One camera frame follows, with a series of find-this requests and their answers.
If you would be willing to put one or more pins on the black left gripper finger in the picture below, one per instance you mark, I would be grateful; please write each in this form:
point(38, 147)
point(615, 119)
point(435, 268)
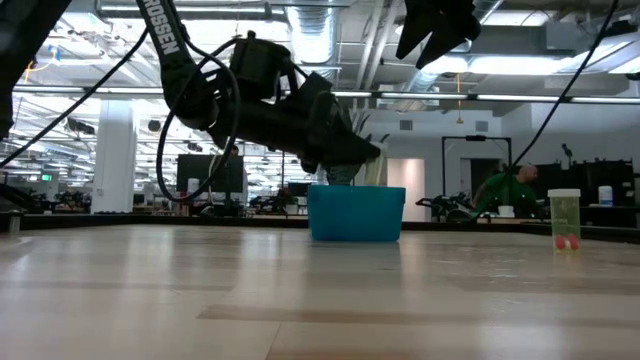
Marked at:
point(342, 145)

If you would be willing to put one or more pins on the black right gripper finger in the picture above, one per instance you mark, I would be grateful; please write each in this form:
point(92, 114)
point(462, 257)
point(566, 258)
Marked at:
point(450, 40)
point(420, 32)

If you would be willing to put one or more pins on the yellow pill bottle white lid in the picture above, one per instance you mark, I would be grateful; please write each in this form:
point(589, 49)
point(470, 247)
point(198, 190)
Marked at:
point(375, 170)

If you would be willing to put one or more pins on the blue plastic basket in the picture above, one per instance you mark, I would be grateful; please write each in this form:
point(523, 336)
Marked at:
point(355, 212)

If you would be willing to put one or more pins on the green pill bottle red pills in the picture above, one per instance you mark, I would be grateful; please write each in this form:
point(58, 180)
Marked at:
point(565, 220)

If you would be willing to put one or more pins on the green potted plant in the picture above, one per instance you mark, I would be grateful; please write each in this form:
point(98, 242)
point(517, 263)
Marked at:
point(342, 175)

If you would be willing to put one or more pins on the long ceiling light bar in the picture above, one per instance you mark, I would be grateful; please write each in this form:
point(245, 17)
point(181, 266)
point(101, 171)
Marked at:
point(425, 96)

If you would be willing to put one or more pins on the black computer monitor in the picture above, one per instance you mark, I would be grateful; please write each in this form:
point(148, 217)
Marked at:
point(200, 172)

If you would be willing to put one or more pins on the black office chair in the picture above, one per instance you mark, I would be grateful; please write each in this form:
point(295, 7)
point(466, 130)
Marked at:
point(442, 207)

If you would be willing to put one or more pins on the white square column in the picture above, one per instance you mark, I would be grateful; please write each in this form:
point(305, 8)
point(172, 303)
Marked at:
point(115, 160)

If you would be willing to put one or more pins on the person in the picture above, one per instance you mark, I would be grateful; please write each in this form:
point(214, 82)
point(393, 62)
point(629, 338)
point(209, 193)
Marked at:
point(505, 192)

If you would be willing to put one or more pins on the white cup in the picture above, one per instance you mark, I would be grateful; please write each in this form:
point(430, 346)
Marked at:
point(506, 211)

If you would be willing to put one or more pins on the black cabinet row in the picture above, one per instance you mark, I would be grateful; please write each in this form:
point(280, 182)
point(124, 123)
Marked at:
point(590, 175)

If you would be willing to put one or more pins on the white canister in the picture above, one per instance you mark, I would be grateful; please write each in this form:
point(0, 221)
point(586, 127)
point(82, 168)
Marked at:
point(605, 196)

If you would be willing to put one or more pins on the green exit sign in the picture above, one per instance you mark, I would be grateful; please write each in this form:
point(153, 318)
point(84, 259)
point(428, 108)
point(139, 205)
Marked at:
point(46, 177)

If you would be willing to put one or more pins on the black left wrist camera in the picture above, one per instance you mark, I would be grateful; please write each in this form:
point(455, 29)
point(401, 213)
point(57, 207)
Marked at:
point(257, 62)

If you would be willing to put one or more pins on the round silver air duct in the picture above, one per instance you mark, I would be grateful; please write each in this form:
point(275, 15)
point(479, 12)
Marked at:
point(314, 30)

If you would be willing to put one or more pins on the black metal frame stand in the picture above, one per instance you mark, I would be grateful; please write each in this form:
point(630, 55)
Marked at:
point(475, 138)

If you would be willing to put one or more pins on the black table edge rail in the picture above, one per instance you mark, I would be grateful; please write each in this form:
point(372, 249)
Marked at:
point(150, 220)

